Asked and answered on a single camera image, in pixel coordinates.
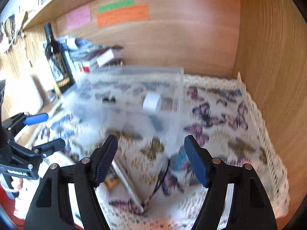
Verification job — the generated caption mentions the dark metallic cylinder tube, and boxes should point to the dark metallic cylinder tube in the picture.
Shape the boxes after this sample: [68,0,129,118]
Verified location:
[111,157,146,214]

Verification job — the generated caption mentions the black microphone clip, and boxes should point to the black microphone clip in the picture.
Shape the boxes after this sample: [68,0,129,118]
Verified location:
[102,96,116,104]

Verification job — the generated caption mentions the small white cylinder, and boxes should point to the small white cylinder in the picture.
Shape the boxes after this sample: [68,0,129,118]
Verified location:
[143,92,162,112]

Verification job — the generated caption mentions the person's left hand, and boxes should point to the person's left hand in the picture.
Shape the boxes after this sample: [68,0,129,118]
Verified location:
[11,177,23,191]

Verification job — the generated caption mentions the white rounded container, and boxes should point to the white rounded container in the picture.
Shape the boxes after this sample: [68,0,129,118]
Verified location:
[4,74,43,117]

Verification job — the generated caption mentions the yellow lip balm tube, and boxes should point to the yellow lip balm tube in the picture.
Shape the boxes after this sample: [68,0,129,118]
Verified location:
[53,81,62,98]

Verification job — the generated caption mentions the butterfly print lace cloth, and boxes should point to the butterfly print lace cloth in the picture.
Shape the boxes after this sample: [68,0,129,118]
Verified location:
[28,75,289,229]

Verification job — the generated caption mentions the dark wine bottle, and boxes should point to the dark wine bottle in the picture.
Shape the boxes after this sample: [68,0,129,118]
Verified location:
[44,23,75,94]

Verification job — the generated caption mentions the clear plastic storage box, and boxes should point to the clear plastic storage box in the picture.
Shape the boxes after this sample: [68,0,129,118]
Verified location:
[64,66,184,153]

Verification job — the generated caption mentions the stack of papers and magazines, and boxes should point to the stack of papers and magazines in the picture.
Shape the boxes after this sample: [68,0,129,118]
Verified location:
[56,35,108,73]

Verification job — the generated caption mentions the small white box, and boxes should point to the small white box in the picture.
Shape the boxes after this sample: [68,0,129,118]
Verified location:
[97,48,122,67]

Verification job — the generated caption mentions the pink paper note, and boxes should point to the pink paper note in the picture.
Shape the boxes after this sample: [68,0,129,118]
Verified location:
[66,5,91,30]

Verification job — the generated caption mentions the orange paper note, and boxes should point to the orange paper note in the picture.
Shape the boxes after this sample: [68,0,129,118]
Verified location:
[97,4,149,28]

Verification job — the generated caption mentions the green paper note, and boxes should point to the green paper note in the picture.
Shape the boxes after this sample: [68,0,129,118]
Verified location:
[98,0,135,13]

